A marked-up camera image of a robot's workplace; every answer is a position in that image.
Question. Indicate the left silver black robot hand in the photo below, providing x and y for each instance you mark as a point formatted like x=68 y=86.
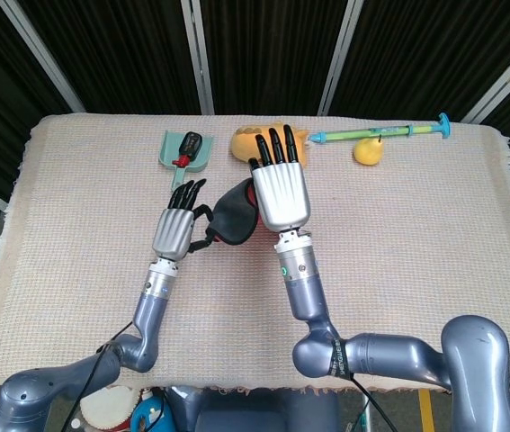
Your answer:
x=173 y=234

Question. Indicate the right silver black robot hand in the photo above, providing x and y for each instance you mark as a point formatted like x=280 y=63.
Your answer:
x=281 y=193

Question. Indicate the dark grey cloth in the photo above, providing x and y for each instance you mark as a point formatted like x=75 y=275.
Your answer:
x=229 y=216

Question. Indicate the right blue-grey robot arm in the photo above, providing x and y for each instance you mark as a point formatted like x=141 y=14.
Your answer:
x=304 y=288

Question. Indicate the orange plush toy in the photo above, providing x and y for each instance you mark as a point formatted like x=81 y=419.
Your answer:
x=241 y=146

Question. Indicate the beige woven tablecloth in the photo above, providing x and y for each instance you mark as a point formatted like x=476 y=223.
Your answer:
x=101 y=270

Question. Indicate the teal plastic dustpan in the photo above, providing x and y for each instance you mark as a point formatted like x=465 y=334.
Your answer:
x=169 y=148

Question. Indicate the green blue toy water pump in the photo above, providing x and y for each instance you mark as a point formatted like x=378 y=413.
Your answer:
x=349 y=134

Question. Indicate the black and red small device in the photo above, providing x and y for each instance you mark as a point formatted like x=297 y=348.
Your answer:
x=190 y=143

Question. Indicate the yellow pear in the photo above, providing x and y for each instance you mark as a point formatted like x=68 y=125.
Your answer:
x=367 y=153

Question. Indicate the blue plastic container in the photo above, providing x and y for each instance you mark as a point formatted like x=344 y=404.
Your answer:
x=146 y=414

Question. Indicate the white round fluffy object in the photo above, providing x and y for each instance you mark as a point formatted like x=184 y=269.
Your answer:
x=110 y=409

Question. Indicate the blue-grey robot torso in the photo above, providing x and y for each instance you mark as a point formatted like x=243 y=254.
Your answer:
x=254 y=414

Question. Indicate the small white round cap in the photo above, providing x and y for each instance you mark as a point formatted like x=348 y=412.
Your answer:
x=76 y=423

